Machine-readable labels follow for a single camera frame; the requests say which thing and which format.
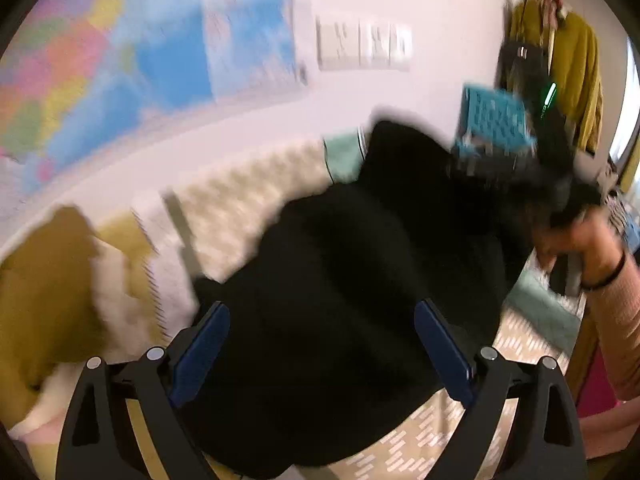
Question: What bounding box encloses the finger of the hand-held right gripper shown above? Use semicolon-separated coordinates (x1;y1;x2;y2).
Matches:
447;141;521;185

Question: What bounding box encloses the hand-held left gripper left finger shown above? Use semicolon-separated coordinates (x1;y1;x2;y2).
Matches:
56;300;232;480

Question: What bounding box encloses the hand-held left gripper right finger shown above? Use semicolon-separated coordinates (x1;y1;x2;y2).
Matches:
414;297;588;480

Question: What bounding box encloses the black jacket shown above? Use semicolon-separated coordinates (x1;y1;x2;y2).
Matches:
192;107;601;467

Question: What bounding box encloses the person's right forearm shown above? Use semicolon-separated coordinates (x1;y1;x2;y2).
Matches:
575;250;640;461

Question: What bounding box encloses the person's right hand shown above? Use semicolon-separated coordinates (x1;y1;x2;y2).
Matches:
532;205;628;293

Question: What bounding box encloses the white cloth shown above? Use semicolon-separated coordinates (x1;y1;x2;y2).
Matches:
10;240;201;446

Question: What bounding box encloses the mustard knit sweater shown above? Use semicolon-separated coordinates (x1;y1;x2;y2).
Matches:
507;0;603;153

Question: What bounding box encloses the teal cloth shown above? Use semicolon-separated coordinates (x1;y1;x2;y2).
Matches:
322;130;371;183
505;255;586;356

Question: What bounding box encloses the striped cloth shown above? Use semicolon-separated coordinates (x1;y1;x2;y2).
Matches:
600;160;640;253

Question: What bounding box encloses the bright pink cloth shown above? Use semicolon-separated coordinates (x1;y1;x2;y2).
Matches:
575;345;631;416

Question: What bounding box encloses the mustard yellow garment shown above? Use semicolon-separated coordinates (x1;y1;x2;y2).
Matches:
0;205;166;480

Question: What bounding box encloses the beige patterned blanket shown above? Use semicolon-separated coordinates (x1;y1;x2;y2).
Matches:
132;137;361;331

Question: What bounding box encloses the white wall socket plate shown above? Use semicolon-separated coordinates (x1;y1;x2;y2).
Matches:
361;19;413;72
317;16;362;71

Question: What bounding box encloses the black hair tie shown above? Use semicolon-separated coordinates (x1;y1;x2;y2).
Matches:
580;252;628;292

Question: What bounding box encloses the pale blue wall map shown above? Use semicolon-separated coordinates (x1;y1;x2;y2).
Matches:
200;0;311;106

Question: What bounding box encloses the colourful wall map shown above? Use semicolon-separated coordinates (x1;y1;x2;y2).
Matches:
0;0;211;221

